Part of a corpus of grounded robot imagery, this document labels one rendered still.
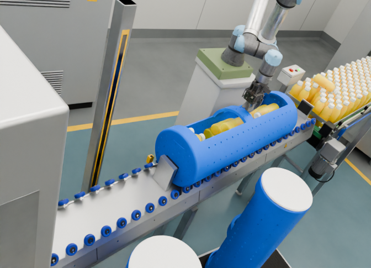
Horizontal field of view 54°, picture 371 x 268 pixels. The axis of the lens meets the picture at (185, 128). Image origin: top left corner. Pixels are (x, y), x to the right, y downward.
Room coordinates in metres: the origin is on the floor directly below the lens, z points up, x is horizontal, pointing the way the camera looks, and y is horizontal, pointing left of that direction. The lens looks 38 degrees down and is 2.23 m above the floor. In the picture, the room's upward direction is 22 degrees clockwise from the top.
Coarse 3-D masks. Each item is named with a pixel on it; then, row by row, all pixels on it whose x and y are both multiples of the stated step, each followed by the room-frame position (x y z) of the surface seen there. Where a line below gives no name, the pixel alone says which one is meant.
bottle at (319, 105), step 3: (318, 102) 2.38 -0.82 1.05; (321, 102) 2.37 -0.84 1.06; (324, 102) 2.38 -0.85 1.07; (315, 105) 2.38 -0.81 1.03; (318, 105) 2.36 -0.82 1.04; (321, 105) 2.36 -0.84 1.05; (324, 105) 2.37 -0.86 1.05; (315, 108) 2.36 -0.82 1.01; (318, 108) 2.36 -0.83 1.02; (321, 108) 2.36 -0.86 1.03; (315, 111) 2.36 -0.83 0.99; (318, 111) 2.36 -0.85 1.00; (309, 114) 2.38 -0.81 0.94; (318, 114) 2.36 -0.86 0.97; (309, 117) 2.36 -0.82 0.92; (312, 117) 2.36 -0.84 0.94
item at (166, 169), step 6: (162, 156) 1.22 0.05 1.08; (168, 156) 1.25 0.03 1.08; (162, 162) 1.21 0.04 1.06; (168, 162) 1.20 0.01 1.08; (156, 168) 1.22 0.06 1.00; (162, 168) 1.20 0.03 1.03; (168, 168) 1.19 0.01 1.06; (174, 168) 1.18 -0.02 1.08; (156, 174) 1.22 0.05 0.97; (162, 174) 1.20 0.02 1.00; (168, 174) 1.18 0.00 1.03; (174, 174) 1.18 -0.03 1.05; (156, 180) 1.21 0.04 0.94; (162, 180) 1.19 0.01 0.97; (168, 180) 1.17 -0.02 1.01; (162, 186) 1.18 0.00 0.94; (168, 186) 1.18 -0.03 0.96
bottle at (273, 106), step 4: (272, 104) 1.88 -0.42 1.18; (276, 104) 1.89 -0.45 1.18; (260, 108) 1.81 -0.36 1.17; (264, 108) 1.80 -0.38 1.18; (268, 108) 1.82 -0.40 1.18; (272, 108) 1.84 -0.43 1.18; (276, 108) 1.87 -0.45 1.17; (256, 112) 1.79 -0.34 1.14; (260, 112) 1.77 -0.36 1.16; (264, 112) 1.78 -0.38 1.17; (268, 112) 1.80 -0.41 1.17
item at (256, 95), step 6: (252, 84) 1.58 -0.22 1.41; (258, 84) 1.57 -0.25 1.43; (264, 84) 1.58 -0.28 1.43; (246, 90) 1.60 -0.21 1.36; (252, 90) 1.57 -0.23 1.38; (258, 90) 1.59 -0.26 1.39; (246, 96) 1.58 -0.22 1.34; (252, 96) 1.56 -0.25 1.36; (258, 96) 1.57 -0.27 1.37; (252, 102) 1.55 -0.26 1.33
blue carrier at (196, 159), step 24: (264, 96) 2.01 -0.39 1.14; (216, 120) 1.68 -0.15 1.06; (264, 120) 1.64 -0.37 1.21; (288, 120) 1.80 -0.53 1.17; (168, 144) 1.26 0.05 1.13; (192, 144) 1.21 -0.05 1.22; (216, 144) 1.30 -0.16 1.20; (240, 144) 1.42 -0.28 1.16; (264, 144) 1.62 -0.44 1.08; (192, 168) 1.17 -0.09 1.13; (216, 168) 1.28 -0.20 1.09
